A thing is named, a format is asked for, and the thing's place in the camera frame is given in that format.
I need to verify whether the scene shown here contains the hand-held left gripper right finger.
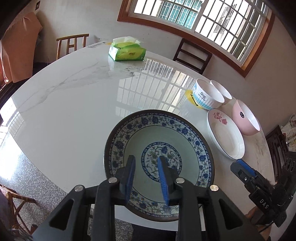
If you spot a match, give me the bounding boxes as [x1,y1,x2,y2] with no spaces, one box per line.
[158,156,264,241]

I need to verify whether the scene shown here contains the newspaper pile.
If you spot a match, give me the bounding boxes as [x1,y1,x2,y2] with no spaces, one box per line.
[281,113,296,142]

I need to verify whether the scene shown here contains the white ribbed bowl blue stripes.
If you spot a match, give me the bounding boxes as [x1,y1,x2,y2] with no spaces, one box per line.
[191,79,225,110]

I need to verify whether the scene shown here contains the dark wooden sideboard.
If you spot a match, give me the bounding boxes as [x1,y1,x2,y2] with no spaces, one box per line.
[265,125,296,186]

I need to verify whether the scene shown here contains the plain white bowl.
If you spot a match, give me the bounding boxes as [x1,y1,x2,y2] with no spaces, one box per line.
[210,80,233,106]

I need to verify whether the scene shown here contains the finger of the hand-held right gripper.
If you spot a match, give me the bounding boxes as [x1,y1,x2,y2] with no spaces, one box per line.
[230,159,257,186]

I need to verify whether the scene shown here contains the blue floral plate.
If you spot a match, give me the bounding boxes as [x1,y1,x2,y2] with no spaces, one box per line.
[104,110,215,222]

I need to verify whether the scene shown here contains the light wooden chair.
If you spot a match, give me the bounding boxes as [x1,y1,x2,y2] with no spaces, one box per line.
[56,34,90,61]

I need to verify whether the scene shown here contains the rattan chair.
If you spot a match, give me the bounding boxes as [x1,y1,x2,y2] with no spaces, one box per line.
[0,184,40,234]

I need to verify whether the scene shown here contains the green tissue pack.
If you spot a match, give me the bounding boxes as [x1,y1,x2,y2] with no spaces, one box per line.
[108,36,147,62]

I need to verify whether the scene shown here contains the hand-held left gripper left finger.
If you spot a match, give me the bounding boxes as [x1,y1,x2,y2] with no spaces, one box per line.
[31,155,137,241]

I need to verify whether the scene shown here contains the dark wooden chair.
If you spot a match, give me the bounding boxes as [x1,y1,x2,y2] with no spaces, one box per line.
[173,38,213,75]

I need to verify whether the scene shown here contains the orange brown cabinet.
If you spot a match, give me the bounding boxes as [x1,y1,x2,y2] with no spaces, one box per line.
[0,11,43,84]

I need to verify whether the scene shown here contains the yellow round warning sticker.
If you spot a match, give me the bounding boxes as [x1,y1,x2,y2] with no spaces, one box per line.
[185,90,197,106]

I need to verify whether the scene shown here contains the wood framed barred window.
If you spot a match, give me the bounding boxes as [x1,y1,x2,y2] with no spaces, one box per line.
[117,0,275,78]

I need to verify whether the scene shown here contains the pink bowl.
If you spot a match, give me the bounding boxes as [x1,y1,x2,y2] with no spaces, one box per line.
[232,99,261,136]

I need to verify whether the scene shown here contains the white rose print plate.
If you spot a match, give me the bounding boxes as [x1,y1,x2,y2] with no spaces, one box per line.
[206,108,245,160]

